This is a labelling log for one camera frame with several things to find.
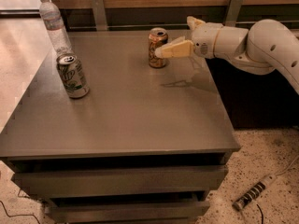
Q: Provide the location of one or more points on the clear plastic water bottle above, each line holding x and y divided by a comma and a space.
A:
54, 24

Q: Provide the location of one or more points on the white power strip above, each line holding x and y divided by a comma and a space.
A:
254, 192

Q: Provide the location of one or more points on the lower grey drawer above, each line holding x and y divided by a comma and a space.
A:
126, 212

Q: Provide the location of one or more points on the green and white soda can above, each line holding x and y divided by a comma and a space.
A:
71, 73

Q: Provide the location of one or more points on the right metal bracket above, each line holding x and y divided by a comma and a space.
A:
232, 12

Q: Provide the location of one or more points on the metal bracket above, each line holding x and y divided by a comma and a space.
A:
232, 12
99, 14

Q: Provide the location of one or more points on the upper grey drawer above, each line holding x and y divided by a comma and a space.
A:
109, 182

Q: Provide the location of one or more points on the left metal bracket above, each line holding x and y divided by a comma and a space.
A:
99, 14

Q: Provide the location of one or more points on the grey drawer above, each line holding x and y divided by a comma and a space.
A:
126, 212
109, 182

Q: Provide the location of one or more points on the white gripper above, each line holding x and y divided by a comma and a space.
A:
204, 41

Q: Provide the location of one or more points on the grey drawer cabinet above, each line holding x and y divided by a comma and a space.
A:
133, 117

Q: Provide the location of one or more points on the horizontal metal rail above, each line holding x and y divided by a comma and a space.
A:
293, 25

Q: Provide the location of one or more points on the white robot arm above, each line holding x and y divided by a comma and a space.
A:
265, 47

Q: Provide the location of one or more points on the orange soda can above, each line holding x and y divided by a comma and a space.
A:
157, 37

